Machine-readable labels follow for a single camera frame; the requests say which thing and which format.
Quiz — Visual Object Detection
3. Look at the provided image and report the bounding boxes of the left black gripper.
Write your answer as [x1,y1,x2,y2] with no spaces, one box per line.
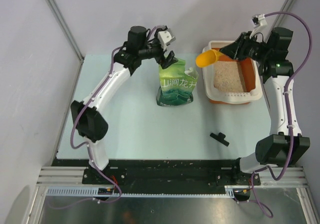
[138,28,178,69]

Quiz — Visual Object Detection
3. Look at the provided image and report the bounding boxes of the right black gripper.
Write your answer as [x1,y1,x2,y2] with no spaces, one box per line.
[219,31,271,63]

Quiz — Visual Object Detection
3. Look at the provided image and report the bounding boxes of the green litter bag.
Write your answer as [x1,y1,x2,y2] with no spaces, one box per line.
[156,59,199,107]

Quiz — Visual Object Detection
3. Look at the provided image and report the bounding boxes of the orange plastic scoop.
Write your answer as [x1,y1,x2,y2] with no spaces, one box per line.
[195,49,225,68]

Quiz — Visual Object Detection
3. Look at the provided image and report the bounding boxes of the black bag clip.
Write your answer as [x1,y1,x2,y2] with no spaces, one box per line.
[210,132,230,147]

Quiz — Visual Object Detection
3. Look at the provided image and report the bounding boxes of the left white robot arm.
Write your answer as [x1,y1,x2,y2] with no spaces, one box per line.
[70,25,178,184]

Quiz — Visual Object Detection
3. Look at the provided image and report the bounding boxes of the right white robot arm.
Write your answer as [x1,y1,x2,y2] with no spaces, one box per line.
[220,27,311,185]

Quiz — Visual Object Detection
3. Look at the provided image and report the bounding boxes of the white orange litter box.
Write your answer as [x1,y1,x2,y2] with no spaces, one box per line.
[202,55,263,105]

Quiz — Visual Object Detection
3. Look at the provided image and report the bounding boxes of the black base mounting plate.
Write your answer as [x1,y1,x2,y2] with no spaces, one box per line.
[51,159,295,187]

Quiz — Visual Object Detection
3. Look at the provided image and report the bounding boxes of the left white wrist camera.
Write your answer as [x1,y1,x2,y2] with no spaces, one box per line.
[157,28,176,50]

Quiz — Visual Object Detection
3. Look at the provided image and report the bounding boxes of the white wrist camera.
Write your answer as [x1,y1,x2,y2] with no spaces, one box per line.
[250,14,268,37]
[157,28,176,50]

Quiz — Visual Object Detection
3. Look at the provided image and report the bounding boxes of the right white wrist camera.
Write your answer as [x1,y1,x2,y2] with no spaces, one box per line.
[250,14,268,37]

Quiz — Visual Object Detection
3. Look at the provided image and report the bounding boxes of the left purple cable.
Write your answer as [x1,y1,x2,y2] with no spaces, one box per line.
[46,25,166,210]

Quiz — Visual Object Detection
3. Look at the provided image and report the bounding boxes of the purple cable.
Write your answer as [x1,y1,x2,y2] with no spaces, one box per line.
[249,11,313,219]
[46,25,166,210]

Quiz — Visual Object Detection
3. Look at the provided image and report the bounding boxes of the right aluminium frame post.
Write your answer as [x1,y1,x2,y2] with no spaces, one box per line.
[261,0,296,41]

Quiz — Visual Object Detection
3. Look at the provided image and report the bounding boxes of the aluminium frame post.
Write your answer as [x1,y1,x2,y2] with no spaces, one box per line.
[261,0,296,41]
[45,0,84,63]

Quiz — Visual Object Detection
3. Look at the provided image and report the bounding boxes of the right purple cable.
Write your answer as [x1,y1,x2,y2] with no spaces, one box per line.
[249,11,313,219]

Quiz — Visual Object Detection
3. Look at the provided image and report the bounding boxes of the grey slotted cable duct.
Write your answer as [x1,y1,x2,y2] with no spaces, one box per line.
[44,185,253,198]

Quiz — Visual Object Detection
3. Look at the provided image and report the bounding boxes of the left aluminium frame post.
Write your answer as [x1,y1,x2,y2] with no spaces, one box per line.
[45,0,84,63]

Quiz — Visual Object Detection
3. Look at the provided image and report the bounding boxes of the aluminium extrusion rail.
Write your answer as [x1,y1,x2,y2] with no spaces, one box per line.
[36,166,309,189]

